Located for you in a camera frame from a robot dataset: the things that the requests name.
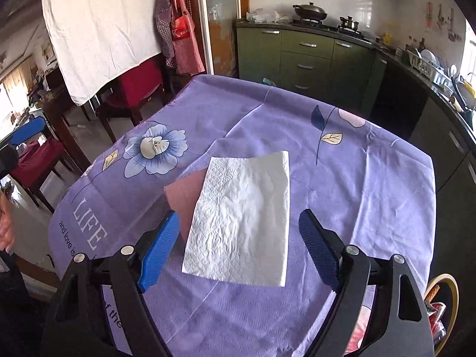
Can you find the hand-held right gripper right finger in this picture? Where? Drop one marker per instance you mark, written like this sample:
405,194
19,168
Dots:
318,249

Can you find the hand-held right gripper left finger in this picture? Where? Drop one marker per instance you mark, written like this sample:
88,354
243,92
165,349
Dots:
160,253

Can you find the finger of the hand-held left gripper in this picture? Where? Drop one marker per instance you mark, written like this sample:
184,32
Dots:
29,128

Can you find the dark brown box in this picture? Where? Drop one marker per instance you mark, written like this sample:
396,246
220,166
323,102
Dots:
182,197

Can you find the white paper tissue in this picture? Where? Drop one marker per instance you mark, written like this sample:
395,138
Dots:
241,223

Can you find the orange foam net sleeve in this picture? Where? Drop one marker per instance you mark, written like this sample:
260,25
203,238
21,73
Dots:
433,293

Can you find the red drink can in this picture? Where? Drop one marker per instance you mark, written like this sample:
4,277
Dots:
437,316

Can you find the yellow rimmed trash bin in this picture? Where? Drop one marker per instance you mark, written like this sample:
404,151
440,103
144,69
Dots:
452,290

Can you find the person's left hand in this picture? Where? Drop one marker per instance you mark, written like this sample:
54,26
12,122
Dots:
6,227

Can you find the wooden chair red cushion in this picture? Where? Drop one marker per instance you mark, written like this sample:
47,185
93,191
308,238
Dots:
37,160
137,81

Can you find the purple floral tablecloth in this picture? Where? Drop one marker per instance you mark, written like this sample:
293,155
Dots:
334,178

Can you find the white hanging sheet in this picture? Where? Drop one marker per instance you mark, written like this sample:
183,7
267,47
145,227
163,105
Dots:
100,26

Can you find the person's dark clothing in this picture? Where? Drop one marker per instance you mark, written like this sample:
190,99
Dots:
18,305

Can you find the red checked apron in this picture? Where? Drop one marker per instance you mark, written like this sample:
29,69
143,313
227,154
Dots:
182,33

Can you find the green kitchen cabinets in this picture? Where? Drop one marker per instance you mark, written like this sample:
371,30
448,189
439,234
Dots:
308,59

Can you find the dish rack with dishes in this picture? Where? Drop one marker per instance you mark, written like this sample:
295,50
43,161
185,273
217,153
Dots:
427,65

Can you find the gas stove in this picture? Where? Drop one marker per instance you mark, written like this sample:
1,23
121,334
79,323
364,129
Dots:
331,29

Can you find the sliding glass door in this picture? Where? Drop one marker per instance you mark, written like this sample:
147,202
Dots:
223,18

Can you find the yellow oil bottle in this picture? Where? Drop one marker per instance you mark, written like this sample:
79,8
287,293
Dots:
387,38

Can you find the small metal pot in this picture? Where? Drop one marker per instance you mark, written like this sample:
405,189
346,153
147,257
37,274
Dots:
348,24

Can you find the black wok with lid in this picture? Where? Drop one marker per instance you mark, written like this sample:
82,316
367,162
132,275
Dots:
310,11

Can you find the clear plastic bag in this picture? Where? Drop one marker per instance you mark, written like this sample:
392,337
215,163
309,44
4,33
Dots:
266,15

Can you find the hanging kitchen utensils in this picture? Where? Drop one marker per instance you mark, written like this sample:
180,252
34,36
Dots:
448,22

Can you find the pink wall hanging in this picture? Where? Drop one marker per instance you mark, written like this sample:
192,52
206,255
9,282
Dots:
429,15

